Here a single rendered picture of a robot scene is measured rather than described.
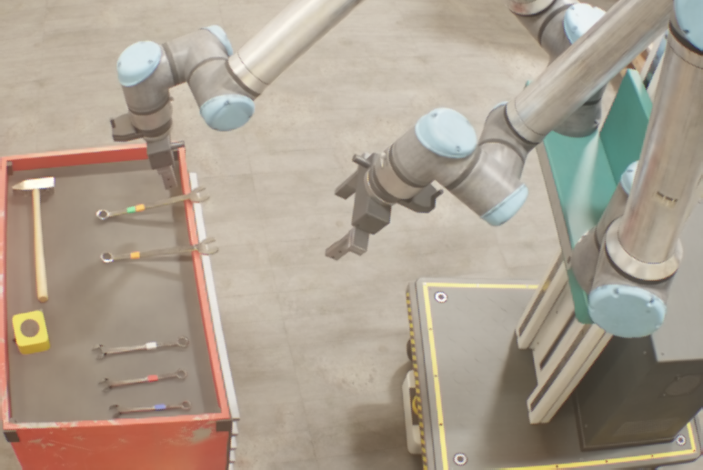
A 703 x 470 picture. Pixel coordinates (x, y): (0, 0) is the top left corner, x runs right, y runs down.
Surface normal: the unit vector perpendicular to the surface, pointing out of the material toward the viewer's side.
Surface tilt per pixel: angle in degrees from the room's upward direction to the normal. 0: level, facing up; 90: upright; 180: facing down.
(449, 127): 19
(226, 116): 93
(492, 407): 0
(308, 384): 0
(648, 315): 95
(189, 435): 90
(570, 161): 0
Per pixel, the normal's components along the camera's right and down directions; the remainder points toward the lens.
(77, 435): 0.22, 0.77
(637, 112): -0.99, -0.05
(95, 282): 0.15, -0.63
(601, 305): -0.35, 0.74
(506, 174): 0.51, -0.44
